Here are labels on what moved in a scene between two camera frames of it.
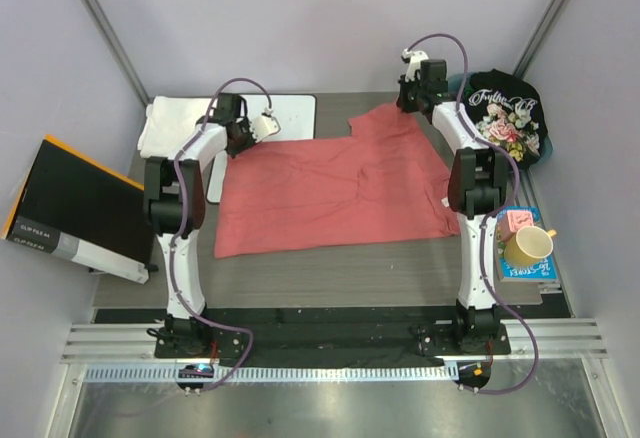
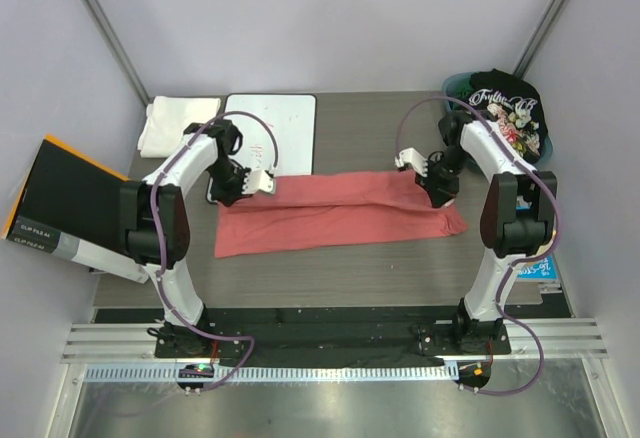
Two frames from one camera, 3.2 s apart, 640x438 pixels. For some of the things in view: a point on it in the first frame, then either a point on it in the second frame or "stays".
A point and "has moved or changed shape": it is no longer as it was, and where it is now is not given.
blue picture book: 542,270 stays
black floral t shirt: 507,114 stays
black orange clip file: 72,207 stays
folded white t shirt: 167,120 stays
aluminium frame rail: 558,339 stays
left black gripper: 246,125 → 229,198
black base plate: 336,337 stays
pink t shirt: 384,182 has moved or changed shape
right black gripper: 401,103 → 439,193
